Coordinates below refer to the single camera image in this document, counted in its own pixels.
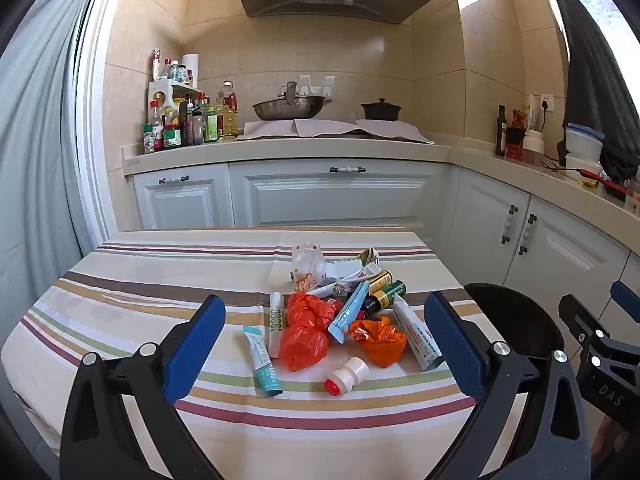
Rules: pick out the white pill bottle red cap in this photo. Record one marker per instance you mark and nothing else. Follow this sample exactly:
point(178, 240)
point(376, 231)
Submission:
point(350, 372)

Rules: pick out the white tube green print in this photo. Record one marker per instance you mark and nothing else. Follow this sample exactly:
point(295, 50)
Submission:
point(275, 320)

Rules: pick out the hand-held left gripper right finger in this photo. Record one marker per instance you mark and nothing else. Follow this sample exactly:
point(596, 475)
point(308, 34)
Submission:
point(455, 345)

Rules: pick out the white lidded jar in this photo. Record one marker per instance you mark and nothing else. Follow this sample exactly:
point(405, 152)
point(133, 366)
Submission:
point(533, 145)

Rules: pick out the pale stove cover sheet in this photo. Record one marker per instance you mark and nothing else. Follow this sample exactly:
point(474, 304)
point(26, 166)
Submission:
point(325, 129)

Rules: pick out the white spice rack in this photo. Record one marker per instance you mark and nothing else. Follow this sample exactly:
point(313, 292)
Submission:
point(175, 89)

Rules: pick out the steel wok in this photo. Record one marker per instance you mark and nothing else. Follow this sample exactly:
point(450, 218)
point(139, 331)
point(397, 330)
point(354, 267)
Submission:
point(285, 110)

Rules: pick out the white door frame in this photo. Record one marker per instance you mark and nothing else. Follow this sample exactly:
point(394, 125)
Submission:
point(95, 135)

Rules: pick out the white tube red print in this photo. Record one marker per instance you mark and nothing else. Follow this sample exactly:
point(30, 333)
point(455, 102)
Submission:
point(417, 335)

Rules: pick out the small white cabinet door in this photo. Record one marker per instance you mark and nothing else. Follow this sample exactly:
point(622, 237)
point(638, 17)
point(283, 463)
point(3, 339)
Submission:
point(182, 200)

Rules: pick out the red container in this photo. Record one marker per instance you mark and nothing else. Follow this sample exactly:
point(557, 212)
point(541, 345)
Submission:
point(515, 152)

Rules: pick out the red utensil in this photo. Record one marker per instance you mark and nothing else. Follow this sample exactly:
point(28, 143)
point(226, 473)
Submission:
point(602, 181)

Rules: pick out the cluster of condiment bottles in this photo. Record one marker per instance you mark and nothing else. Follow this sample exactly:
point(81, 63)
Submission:
point(200, 125)

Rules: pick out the dark hanging cloth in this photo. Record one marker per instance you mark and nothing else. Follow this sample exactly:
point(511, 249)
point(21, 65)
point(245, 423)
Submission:
point(595, 60)

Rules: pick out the black round trash bin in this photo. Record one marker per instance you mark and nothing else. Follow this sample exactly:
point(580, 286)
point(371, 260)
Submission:
point(520, 320)

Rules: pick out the stack of white plastic containers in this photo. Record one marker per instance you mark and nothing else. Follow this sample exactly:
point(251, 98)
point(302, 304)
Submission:
point(584, 147)

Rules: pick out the red ornament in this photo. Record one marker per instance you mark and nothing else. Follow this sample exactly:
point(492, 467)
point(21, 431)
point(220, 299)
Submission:
point(520, 119)

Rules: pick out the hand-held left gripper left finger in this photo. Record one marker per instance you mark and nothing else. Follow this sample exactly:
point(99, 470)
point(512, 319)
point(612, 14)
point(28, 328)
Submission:
point(195, 350)

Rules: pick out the green label small bottle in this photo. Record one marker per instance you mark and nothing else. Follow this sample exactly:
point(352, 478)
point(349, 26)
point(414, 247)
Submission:
point(390, 294)

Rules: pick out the red label dark bottle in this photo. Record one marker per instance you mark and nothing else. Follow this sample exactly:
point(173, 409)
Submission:
point(371, 306)

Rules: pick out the striped tablecloth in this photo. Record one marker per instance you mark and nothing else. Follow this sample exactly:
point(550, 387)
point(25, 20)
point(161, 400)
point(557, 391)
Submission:
point(150, 300)

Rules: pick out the grey curtain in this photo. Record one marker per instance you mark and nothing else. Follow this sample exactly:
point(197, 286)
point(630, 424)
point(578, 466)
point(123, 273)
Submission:
point(40, 160)

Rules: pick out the black cup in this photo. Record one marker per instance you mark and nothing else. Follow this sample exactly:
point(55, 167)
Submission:
point(515, 137)

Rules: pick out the wide white cabinet front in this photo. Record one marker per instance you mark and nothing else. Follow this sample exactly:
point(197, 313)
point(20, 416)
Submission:
point(340, 197)

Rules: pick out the yellow label small bottle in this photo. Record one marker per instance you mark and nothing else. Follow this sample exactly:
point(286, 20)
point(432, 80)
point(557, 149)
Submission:
point(380, 280)

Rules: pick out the small orange plastic bag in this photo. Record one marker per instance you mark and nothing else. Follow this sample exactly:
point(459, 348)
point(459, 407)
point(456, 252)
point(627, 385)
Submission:
point(377, 350)

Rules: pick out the white wall socket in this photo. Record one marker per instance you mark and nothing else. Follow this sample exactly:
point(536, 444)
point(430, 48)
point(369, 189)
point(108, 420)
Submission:
point(547, 102)

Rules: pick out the clear plastic bag orange print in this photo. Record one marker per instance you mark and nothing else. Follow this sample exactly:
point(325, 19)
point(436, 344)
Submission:
point(307, 262)

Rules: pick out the large orange plastic bag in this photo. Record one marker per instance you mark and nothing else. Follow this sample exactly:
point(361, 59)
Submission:
point(302, 345)

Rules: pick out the white wall rack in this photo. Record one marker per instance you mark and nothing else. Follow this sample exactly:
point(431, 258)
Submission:
point(317, 82)

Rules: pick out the beige kitchen counter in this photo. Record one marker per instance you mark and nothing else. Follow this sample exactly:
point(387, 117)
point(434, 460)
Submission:
point(300, 152)

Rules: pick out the teal and white tube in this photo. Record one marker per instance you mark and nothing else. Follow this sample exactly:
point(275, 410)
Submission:
point(262, 365)

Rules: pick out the person's right hand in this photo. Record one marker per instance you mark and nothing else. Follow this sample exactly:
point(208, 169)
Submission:
point(602, 435)

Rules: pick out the dark glass oil bottle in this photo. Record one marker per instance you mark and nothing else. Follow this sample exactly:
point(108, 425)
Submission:
point(500, 132)

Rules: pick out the black lidded pot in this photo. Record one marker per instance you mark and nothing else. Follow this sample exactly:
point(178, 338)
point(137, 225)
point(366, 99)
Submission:
point(381, 111)

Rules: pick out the white sachet blue print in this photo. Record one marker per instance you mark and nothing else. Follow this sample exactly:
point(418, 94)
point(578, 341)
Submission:
point(327, 288)
point(340, 270)

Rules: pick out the green wrapper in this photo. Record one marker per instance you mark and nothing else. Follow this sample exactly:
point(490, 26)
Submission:
point(369, 257)

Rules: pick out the white paper towel roll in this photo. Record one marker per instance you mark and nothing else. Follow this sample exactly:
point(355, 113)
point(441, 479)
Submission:
point(191, 67)

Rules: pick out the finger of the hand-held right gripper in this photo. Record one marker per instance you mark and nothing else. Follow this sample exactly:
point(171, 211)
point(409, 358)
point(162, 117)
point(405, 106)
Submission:
point(575, 312)
point(627, 296)

